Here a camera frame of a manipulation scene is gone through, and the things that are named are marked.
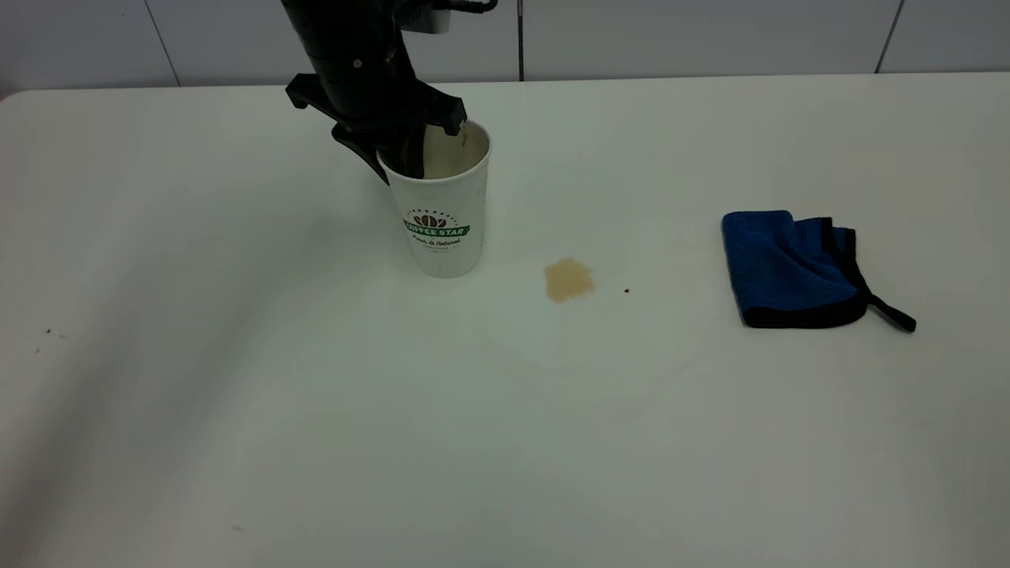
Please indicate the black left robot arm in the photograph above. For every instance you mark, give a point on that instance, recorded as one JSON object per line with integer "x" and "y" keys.
{"x": 339, "y": 20}

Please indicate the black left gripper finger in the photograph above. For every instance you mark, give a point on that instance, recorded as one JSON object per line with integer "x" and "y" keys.
{"x": 363, "y": 154}
{"x": 409, "y": 154}

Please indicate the brown coffee spill stain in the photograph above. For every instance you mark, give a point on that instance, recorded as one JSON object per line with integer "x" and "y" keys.
{"x": 568, "y": 279}

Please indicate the blue cloth with black hem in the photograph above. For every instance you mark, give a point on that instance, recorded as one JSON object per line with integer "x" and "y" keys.
{"x": 781, "y": 268}

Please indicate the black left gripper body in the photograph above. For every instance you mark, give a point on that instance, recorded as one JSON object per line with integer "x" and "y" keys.
{"x": 367, "y": 91}

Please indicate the white paper coffee cup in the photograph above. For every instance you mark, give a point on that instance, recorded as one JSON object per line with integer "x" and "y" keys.
{"x": 442, "y": 237}

